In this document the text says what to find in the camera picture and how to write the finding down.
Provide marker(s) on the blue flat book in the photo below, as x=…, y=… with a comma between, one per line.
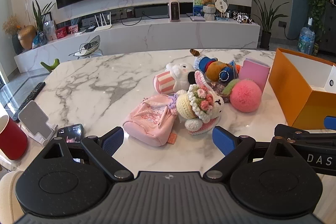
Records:
x=224, y=18

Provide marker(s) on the pink white space heater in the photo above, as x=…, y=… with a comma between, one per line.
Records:
x=174, y=10

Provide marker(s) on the black smartphone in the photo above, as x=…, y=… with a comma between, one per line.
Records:
x=71, y=133

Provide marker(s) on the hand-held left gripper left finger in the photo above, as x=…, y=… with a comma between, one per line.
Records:
x=113, y=140

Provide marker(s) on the dark wall outlet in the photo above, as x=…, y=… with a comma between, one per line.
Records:
x=282, y=24

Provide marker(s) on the white phone stand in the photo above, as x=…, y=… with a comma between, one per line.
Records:
x=34, y=117

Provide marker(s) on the black remote control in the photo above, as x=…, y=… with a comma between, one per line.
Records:
x=31, y=95

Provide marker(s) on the red gift box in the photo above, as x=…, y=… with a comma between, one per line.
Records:
x=61, y=33
x=73, y=29

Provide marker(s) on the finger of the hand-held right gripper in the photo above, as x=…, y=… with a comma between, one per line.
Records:
x=291, y=130
x=330, y=124

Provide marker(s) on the pink fabric pouch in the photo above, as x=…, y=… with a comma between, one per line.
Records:
x=149, y=121

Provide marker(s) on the grey cabinet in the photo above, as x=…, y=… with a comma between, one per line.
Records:
x=329, y=29

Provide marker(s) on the long leaf green plant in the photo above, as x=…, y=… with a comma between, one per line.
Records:
x=39, y=15

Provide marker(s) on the blue water bottle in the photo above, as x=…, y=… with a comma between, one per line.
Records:
x=305, y=39

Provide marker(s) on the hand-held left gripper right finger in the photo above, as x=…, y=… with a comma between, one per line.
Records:
x=221, y=140

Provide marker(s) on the pink fluffy peach plush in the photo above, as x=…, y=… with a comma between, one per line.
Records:
x=246, y=95

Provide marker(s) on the tall potted plant black pot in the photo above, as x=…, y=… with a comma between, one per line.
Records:
x=265, y=37

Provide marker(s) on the black set-top box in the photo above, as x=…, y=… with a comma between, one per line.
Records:
x=89, y=28

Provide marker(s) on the white plush with striped bucket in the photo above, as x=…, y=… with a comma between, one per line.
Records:
x=181, y=71

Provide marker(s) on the white router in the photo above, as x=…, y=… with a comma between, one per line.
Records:
x=103, y=27

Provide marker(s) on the red cup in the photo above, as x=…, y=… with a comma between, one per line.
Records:
x=11, y=138

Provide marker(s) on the crochet bunny with flowers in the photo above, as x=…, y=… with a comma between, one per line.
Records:
x=199, y=108

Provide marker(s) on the gold round vase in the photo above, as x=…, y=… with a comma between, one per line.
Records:
x=26, y=36

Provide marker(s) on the beige chair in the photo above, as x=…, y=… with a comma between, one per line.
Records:
x=9, y=195

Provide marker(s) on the grey closed laptop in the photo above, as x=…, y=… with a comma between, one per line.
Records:
x=196, y=18

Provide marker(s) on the crochet orange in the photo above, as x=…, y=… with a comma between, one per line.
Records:
x=238, y=68

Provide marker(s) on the dried flower bunch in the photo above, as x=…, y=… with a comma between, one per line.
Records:
x=11, y=24

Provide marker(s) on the marble television console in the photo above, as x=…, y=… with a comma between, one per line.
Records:
x=170, y=35

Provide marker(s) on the brown bear plush blue outfit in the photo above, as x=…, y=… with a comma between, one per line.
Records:
x=215, y=69

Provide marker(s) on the black picture frame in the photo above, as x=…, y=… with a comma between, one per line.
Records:
x=46, y=16

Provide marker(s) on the green plush toy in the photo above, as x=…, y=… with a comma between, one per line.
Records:
x=51, y=65

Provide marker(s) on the blue green painting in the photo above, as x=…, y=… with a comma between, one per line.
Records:
x=197, y=3

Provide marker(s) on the pink notebook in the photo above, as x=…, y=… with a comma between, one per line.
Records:
x=253, y=74

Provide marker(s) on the orange cardboard box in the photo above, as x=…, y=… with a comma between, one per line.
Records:
x=288, y=87

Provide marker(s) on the small printed card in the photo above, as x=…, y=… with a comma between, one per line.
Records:
x=232, y=63

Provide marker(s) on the black white cow figurine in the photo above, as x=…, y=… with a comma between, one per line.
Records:
x=242, y=18

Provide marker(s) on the round paper fan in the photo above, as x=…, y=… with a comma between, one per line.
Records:
x=220, y=3

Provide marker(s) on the blue glass vase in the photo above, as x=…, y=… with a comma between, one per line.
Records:
x=40, y=39

